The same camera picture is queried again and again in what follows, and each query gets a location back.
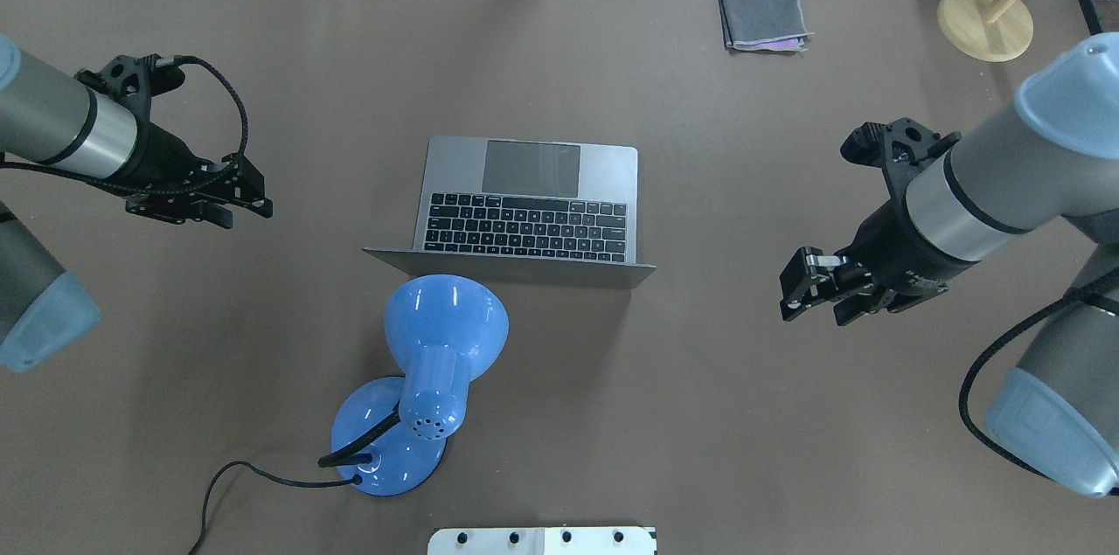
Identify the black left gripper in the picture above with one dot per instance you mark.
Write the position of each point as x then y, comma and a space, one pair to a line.
163, 156

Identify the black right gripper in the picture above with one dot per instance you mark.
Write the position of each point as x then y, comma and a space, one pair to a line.
890, 256

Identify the grey laptop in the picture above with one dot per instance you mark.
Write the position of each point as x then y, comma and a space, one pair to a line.
548, 213

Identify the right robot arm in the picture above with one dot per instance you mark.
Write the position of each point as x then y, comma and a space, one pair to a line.
1042, 395

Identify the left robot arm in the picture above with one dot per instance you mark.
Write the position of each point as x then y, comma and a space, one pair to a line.
95, 129

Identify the folded grey cloth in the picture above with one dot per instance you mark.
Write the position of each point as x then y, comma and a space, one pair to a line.
763, 25

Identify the blue desk lamp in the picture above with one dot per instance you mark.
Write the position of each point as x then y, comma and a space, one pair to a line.
390, 435

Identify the wooden cup stand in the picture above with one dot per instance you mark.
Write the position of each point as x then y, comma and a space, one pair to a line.
987, 30

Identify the black tray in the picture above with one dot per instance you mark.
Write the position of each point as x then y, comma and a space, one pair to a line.
1101, 16

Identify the white mounting plate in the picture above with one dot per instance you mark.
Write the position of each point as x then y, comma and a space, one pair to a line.
608, 539

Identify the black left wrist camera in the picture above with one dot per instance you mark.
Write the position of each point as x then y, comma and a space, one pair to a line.
133, 82

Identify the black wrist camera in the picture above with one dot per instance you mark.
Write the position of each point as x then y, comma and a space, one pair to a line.
133, 82
901, 149

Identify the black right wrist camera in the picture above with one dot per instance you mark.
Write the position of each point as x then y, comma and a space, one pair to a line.
901, 149

